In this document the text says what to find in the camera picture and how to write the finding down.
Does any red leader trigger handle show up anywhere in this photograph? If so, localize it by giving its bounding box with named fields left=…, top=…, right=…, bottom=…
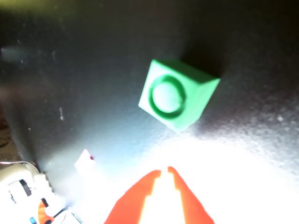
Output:
left=37, top=200, right=55, bottom=224

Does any green cube with round recess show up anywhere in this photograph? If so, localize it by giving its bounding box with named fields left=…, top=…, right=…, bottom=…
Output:
left=138, top=59, right=221, bottom=133

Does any black table mat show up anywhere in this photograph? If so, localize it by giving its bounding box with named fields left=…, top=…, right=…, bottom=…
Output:
left=0, top=0, right=299, bottom=224

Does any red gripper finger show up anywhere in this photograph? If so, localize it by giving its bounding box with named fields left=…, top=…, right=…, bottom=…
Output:
left=104, top=169, right=162, bottom=224
left=167, top=166, right=215, bottom=224

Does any pink tape piece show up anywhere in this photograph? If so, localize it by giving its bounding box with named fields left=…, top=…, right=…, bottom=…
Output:
left=74, top=149, right=96, bottom=174

